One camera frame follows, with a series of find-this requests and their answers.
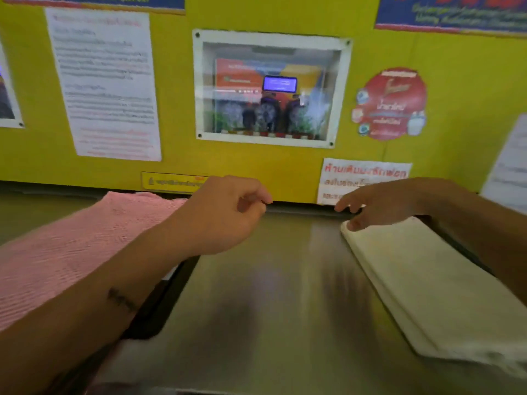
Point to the person's right hand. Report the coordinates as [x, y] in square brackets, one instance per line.
[391, 199]

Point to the person's left hand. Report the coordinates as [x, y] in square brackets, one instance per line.
[218, 218]

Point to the pink mesh bag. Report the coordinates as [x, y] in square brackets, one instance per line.
[61, 250]

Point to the person's right forearm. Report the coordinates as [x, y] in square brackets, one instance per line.
[486, 230]

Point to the person's left forearm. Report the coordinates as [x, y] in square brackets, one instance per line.
[82, 316]

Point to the white red-lettered sign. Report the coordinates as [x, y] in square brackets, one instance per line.
[362, 172]

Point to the yellow warning label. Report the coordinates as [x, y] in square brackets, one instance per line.
[169, 182]

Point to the round red sticker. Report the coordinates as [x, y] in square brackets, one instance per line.
[391, 104]

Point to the black detergent drawer lid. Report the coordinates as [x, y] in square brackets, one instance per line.
[164, 308]

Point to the large standing white paper sign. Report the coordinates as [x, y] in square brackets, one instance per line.
[508, 168]

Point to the orange chemical dispenser unit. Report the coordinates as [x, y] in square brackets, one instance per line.
[247, 78]

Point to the white printed paper notice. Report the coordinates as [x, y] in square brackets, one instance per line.
[107, 86]

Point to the white-framed dispenser window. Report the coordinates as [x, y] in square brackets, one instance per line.
[8, 115]
[271, 36]

